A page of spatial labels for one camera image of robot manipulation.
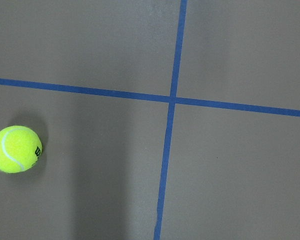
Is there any tennis ball with Roland Garros print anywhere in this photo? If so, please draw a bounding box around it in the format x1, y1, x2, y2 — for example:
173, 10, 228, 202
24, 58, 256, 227
0, 125, 43, 174

